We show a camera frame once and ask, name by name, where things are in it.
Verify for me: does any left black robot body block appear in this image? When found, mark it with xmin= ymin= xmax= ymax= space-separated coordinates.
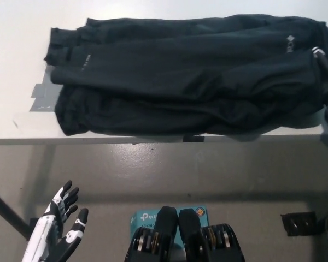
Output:
xmin=125 ymin=206 xmax=179 ymax=262

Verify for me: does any teal tp-link box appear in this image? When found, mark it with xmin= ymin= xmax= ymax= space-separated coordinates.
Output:
xmin=130 ymin=205 xmax=208 ymax=244

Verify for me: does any black Columbia jacket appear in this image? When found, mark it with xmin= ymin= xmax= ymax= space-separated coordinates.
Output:
xmin=43 ymin=15 xmax=328 ymax=143

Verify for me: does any black slanted table leg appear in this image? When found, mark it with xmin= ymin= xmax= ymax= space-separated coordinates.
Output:
xmin=0 ymin=185 xmax=31 ymax=241

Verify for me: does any grey tape patch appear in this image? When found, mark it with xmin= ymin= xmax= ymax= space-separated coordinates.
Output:
xmin=28 ymin=64 xmax=64 ymax=113

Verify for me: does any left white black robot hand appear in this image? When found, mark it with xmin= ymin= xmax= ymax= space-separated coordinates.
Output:
xmin=20 ymin=180 xmax=90 ymax=262

